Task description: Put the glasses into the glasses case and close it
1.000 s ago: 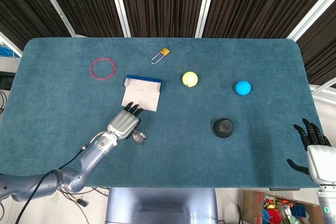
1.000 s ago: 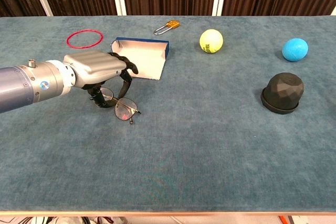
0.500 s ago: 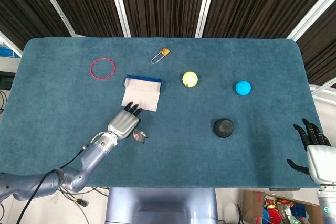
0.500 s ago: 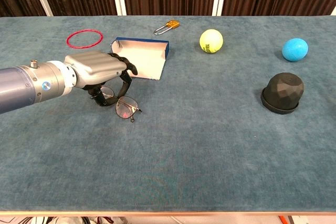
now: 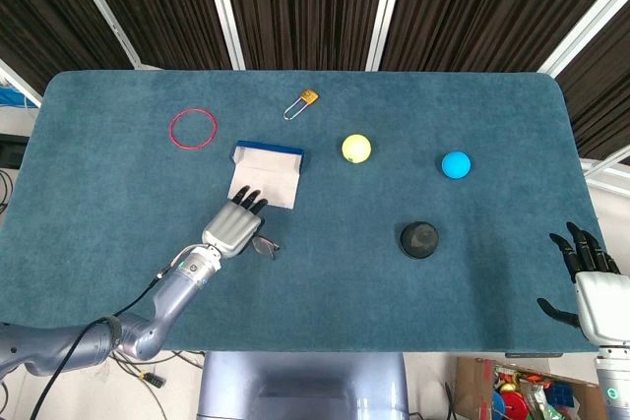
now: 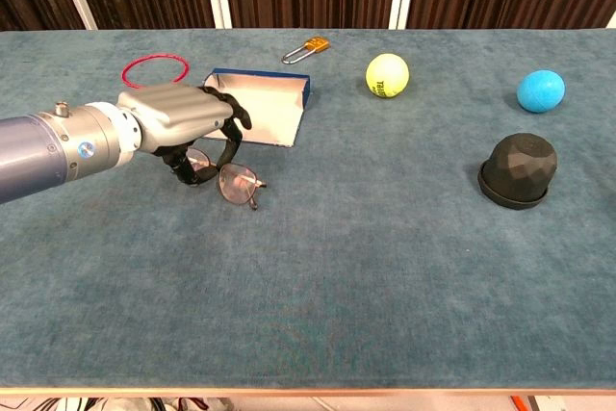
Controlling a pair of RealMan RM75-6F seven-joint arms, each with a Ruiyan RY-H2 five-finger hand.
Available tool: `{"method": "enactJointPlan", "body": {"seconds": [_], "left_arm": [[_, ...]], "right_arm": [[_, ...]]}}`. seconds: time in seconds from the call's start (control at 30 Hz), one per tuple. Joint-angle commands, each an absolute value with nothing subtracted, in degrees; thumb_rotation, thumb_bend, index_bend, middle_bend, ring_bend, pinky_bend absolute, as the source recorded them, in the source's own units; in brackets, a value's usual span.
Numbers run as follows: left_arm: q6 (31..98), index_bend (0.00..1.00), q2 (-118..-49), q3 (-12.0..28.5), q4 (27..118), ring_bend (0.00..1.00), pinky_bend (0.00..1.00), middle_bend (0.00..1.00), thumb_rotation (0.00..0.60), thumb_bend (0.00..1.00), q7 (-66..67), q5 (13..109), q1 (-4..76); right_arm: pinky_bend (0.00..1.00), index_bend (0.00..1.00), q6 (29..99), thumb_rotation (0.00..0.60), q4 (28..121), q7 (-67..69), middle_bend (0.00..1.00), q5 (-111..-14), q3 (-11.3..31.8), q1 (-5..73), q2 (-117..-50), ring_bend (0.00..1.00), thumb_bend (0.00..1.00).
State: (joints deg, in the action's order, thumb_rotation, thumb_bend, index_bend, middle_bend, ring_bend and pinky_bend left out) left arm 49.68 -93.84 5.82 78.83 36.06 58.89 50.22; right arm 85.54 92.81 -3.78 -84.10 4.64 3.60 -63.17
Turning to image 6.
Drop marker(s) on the metal-rimmed eyeglasses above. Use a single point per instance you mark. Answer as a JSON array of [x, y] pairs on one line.
[[236, 185]]

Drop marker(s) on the orange plastic piece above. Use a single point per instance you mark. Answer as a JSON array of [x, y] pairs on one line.
[[518, 404]]

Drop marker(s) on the yellow tennis ball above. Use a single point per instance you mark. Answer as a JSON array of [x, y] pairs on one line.
[[387, 75]]

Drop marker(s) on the brass padlock long shackle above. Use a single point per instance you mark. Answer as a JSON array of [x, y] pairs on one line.
[[317, 44]]

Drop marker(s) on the blue ball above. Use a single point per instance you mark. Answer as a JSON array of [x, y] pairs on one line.
[[541, 91]]

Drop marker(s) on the black faceted dome cup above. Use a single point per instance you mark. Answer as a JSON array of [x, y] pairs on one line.
[[520, 165]]

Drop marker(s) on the blue shallow cardboard box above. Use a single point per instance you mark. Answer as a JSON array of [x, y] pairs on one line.
[[274, 108]]

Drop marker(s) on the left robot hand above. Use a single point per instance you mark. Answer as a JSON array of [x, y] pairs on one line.
[[178, 112]]

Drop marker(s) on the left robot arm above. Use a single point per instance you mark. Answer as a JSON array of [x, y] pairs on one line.
[[38, 151]]

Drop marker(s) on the blue felt table cover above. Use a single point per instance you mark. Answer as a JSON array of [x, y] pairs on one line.
[[337, 262]]

